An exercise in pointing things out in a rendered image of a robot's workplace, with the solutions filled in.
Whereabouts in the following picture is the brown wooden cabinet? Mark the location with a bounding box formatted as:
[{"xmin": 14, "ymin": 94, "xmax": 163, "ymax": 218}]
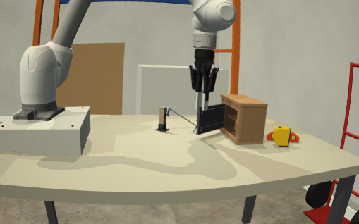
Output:
[{"xmin": 196, "ymin": 94, "xmax": 268, "ymax": 145}]

